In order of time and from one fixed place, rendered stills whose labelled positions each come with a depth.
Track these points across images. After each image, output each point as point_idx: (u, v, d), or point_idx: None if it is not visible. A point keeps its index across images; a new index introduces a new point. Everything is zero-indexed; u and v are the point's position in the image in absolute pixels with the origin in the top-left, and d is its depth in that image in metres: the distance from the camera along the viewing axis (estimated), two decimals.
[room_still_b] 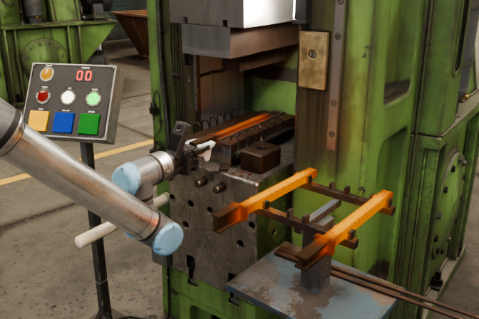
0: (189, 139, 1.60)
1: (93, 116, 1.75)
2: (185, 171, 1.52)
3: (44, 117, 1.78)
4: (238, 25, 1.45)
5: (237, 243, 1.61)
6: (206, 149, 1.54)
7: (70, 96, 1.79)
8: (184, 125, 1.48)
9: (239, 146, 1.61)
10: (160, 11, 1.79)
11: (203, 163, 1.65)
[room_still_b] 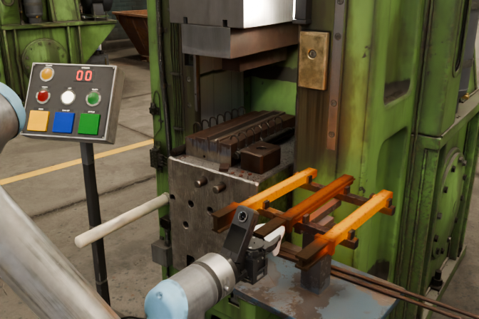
0: (256, 226, 1.12)
1: (93, 116, 1.75)
2: (249, 277, 1.04)
3: (44, 117, 1.78)
4: (238, 25, 1.45)
5: None
6: (278, 242, 1.07)
7: (70, 96, 1.79)
8: (251, 214, 1.00)
9: (239, 146, 1.61)
10: (160, 11, 1.79)
11: (203, 163, 1.65)
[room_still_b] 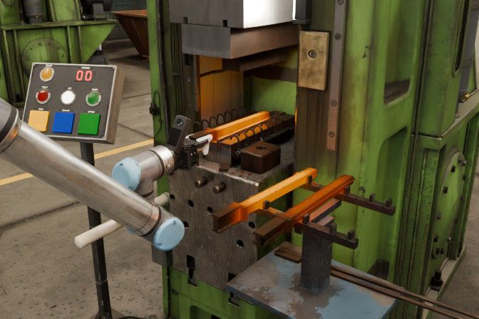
0: (192, 134, 1.59)
1: (93, 116, 1.75)
2: (186, 166, 1.51)
3: (44, 117, 1.78)
4: (238, 25, 1.45)
5: (237, 243, 1.61)
6: (205, 142, 1.54)
7: (70, 96, 1.79)
8: (184, 119, 1.47)
9: (239, 146, 1.61)
10: (160, 11, 1.79)
11: (203, 163, 1.65)
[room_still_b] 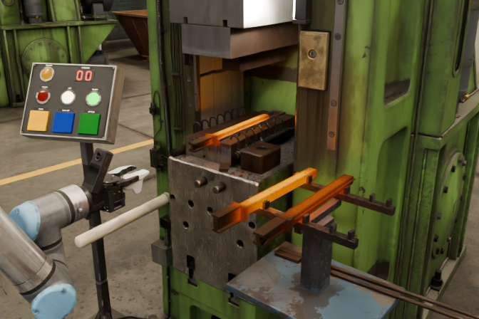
0: (116, 168, 1.37)
1: (93, 116, 1.75)
2: (107, 206, 1.29)
3: (44, 117, 1.78)
4: (238, 25, 1.45)
5: (237, 243, 1.61)
6: (133, 180, 1.31)
7: (70, 96, 1.79)
8: (104, 154, 1.25)
9: (239, 146, 1.61)
10: (160, 11, 1.79)
11: (203, 163, 1.65)
